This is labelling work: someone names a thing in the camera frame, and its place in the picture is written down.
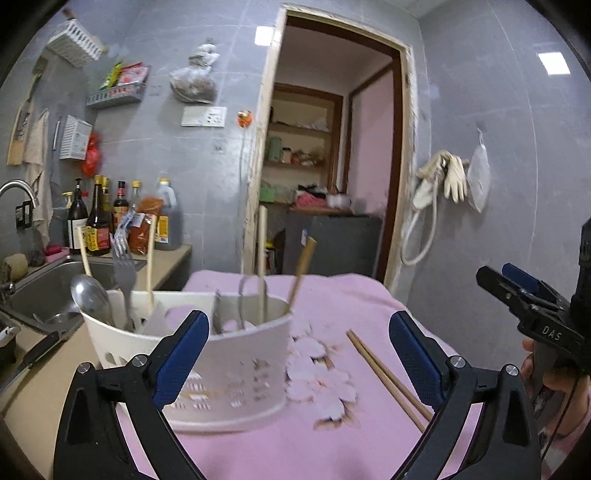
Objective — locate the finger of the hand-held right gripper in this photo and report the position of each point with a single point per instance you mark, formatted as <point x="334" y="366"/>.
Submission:
<point x="501" y="286"/>
<point x="519" y="276"/>

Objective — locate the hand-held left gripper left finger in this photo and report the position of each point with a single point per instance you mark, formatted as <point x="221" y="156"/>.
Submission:
<point x="184" y="355"/>

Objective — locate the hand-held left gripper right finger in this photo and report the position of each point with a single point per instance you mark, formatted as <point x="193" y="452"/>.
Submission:
<point x="415" y="360"/>

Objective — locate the brown wooden chopstick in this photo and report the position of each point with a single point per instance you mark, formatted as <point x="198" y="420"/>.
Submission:
<point x="392" y="374"/>
<point x="383" y="381"/>

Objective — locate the white plastic utensil holder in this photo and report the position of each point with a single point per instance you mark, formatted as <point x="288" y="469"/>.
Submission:
<point x="240" y="369"/>

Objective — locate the pale wooden chopstick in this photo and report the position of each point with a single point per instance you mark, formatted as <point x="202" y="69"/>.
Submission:
<point x="84" y="254"/>
<point x="150" y="267"/>
<point x="262" y="258"/>

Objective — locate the person's right forearm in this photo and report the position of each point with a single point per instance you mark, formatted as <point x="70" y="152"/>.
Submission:
<point x="570" y="447"/>

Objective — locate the person's right hand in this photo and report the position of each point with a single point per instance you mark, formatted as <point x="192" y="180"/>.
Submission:
<point x="570" y="392"/>

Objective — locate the pink floral cloth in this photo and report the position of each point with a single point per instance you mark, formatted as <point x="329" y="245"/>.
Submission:
<point x="351" y="295"/>

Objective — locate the metal fork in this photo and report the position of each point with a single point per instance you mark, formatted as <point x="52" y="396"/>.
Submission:
<point x="124" y="272"/>

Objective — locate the white hanging bag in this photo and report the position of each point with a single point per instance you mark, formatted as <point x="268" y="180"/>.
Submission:
<point x="479" y="175"/>

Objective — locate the metal spoon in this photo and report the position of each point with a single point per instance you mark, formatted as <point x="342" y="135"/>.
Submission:
<point x="90" y="295"/>

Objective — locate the cream rubber glove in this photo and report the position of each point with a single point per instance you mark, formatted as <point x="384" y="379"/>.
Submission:
<point x="427" y="180"/>
<point x="455" y="180"/>

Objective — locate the orange chili powder bag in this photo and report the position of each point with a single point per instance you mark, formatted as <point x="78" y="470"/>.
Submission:
<point x="144" y="230"/>

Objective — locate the grey cabinet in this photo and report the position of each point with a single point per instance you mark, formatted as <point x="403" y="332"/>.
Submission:
<point x="332" y="249"/>

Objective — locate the dark bamboo chopstick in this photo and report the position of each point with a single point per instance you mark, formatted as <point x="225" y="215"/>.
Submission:
<point x="302" y="272"/>

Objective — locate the white bag blue clip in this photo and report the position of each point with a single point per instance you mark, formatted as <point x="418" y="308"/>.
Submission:
<point x="129" y="221"/>

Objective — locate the large soy sauce bottle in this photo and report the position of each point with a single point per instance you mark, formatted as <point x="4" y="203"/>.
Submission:
<point x="98" y="230"/>

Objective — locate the stainless steel sink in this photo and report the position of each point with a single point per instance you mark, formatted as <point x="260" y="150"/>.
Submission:
<point x="46" y="290"/>

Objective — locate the red capped sauce bottle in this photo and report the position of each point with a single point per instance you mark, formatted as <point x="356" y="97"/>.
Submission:
<point x="120" y="205"/>

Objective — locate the yellow capped clear bottle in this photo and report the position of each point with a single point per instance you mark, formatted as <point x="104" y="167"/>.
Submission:
<point x="134" y="198"/>

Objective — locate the pink soap dish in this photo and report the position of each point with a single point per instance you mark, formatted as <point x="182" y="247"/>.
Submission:
<point x="56" y="251"/>

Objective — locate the dark pump bottle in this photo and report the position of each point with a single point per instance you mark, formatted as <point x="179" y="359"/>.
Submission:
<point x="77" y="226"/>

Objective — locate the white pot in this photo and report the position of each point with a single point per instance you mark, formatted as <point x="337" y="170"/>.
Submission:
<point x="338" y="202"/>

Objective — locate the gas stove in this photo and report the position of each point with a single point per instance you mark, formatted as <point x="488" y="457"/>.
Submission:
<point x="8" y="346"/>

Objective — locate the steel wool ball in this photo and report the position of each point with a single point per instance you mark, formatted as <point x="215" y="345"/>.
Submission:
<point x="37" y="258"/>

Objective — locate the red crumpled cloth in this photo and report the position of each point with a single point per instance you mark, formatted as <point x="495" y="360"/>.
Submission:
<point x="309" y="201"/>

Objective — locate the red plastic bag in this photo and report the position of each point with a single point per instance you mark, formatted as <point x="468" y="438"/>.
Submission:
<point x="93" y="154"/>

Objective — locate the wooden shelf unit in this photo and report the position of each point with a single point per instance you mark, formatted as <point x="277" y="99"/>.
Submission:
<point x="336" y="138"/>

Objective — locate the pale green canister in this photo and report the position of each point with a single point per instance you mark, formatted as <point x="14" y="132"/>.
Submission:
<point x="274" y="149"/>

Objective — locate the curved steel faucet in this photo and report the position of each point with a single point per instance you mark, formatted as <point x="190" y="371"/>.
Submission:
<point x="18" y="185"/>

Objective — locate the white perforated hanging holder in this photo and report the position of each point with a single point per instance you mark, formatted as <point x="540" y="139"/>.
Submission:
<point x="76" y="137"/>

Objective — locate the hanging metal tool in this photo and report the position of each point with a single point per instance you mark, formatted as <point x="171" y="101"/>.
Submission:
<point x="57" y="134"/>

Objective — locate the beige hanging dish cloth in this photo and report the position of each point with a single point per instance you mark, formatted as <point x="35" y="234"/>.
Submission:
<point x="38" y="138"/>

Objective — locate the wooden cutting board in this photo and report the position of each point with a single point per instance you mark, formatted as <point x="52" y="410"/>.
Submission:
<point x="16" y="147"/>

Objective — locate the hanging plastic bag dried goods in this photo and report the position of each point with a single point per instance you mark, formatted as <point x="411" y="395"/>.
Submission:
<point x="194" y="83"/>

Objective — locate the red seasoning packets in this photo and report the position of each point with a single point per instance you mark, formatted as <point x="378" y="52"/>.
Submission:
<point x="134" y="75"/>

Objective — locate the green seasoning packet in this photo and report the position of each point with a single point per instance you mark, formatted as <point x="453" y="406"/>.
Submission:
<point x="110" y="77"/>

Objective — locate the wooden door frame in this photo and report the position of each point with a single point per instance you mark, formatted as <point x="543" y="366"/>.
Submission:
<point x="406" y="138"/>

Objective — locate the white wall switch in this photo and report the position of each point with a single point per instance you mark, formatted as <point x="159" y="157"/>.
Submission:
<point x="193" y="117"/>

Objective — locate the white wall socket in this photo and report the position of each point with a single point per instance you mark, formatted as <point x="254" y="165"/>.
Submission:
<point x="215" y="116"/>

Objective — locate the orange wall hook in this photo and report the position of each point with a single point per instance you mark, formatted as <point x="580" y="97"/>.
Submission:
<point x="244" y="119"/>

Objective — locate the grey wall shelf basket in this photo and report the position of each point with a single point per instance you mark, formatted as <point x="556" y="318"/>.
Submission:
<point x="115" y="97"/>

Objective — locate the white slotted wall basket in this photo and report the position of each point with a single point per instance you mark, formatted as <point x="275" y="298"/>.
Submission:
<point x="74" y="44"/>

